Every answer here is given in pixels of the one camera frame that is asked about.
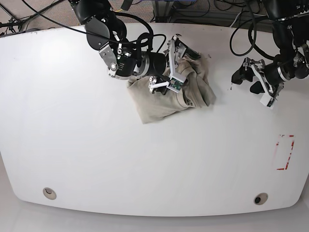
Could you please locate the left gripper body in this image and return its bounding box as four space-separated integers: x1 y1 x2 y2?
242 58 286 97

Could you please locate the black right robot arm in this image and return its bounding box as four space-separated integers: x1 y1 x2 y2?
70 0 200 94

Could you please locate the black tripod stand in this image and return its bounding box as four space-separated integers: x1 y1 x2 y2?
0 0 63 37

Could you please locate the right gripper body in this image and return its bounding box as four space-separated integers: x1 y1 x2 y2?
144 34 185 85

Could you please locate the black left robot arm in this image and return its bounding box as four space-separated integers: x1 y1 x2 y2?
231 0 309 99

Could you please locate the right table cable grommet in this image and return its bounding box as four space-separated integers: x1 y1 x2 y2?
253 193 268 205

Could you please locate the red tape rectangle marking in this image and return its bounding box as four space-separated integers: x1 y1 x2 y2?
273 134 295 171

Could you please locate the beige T-shirt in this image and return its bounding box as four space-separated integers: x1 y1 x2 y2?
127 54 216 124

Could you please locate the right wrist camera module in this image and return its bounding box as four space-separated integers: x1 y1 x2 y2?
166 76 186 93

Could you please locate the white power strip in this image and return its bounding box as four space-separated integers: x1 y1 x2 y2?
296 4 309 17

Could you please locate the table cable grommet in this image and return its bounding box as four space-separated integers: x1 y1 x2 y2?
253 193 268 205
43 188 56 200

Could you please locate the left table cable grommet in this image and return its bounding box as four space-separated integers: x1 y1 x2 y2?
43 188 56 200

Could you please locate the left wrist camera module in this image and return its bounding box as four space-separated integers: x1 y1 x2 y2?
260 93 277 109

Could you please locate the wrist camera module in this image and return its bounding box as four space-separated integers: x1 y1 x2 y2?
260 93 277 109
166 76 186 93

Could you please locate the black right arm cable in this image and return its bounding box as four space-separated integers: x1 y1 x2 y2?
23 0 167 62

